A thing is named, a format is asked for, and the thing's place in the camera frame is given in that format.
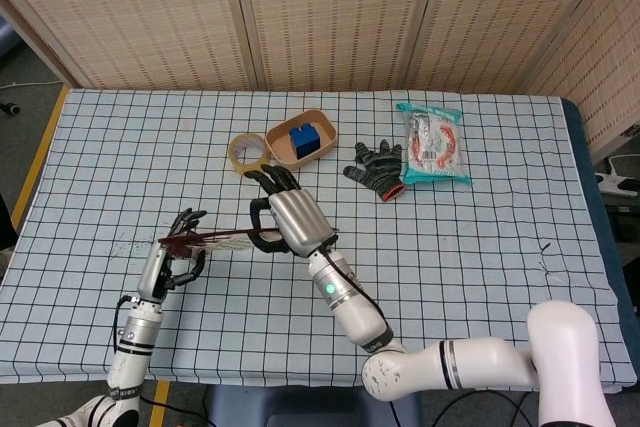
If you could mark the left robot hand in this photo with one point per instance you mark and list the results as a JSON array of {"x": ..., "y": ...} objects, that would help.
[{"x": 155, "y": 269}]

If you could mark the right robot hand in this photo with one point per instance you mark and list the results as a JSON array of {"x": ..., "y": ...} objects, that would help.
[{"x": 300, "y": 219}]

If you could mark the paper folding fan red ribs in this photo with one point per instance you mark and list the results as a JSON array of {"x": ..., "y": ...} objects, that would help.
[{"x": 220, "y": 242}]

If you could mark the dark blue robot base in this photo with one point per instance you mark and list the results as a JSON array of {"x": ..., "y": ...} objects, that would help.
[{"x": 300, "y": 404}]

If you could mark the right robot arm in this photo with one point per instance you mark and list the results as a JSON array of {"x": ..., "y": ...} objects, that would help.
[{"x": 475, "y": 362}]

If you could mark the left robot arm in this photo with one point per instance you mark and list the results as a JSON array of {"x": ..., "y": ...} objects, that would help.
[{"x": 132, "y": 347}]

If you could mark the beige woven bamboo screen panel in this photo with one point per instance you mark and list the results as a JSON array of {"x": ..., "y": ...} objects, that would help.
[
  {"x": 500, "y": 17},
  {"x": 610, "y": 57},
  {"x": 140, "y": 17},
  {"x": 335, "y": 17}
]

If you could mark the blue toy block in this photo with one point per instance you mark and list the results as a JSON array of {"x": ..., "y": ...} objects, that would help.
[{"x": 304, "y": 143}]

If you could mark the oval wooden box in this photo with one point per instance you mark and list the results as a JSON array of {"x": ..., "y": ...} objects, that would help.
[{"x": 325, "y": 144}]

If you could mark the clear packing tape roll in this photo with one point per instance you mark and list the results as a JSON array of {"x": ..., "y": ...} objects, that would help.
[{"x": 237, "y": 159}]

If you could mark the grey knit work glove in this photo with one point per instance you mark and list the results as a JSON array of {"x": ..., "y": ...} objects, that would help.
[{"x": 380, "y": 167}]

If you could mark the teal snack packet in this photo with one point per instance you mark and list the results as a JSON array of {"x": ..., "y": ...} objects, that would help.
[{"x": 435, "y": 147}]

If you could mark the blue checkered tablecloth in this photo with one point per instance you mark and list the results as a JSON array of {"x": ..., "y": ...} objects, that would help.
[{"x": 450, "y": 257}]

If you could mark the black floor box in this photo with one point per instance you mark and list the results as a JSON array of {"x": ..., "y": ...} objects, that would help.
[{"x": 627, "y": 224}]

